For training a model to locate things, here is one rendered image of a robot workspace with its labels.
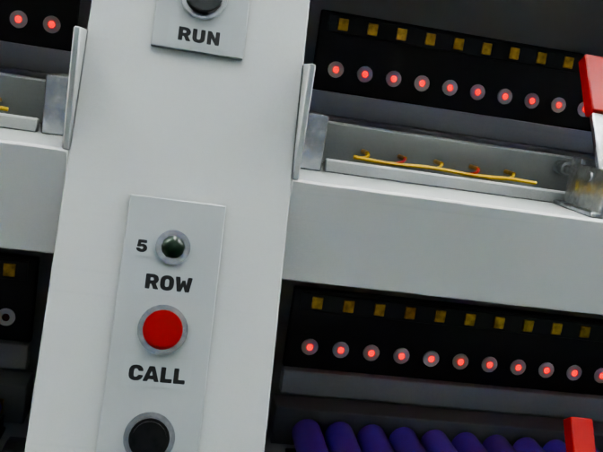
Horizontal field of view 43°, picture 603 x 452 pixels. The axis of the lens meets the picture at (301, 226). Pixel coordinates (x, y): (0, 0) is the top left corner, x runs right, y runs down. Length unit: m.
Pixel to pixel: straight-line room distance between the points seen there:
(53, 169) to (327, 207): 0.12
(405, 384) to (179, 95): 0.26
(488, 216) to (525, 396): 0.21
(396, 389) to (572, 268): 0.18
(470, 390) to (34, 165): 0.32
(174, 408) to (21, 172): 0.12
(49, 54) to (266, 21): 0.21
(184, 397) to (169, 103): 0.12
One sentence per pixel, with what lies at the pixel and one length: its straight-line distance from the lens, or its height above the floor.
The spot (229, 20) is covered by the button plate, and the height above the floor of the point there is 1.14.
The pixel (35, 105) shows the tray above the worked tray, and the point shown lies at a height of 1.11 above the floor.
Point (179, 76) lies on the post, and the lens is 0.34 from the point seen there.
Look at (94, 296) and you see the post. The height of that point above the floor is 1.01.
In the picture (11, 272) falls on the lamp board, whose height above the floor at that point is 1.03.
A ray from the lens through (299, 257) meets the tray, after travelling 0.34.
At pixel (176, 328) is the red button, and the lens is 0.31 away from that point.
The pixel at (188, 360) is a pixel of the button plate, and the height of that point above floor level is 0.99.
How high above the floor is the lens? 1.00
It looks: 9 degrees up
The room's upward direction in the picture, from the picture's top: 6 degrees clockwise
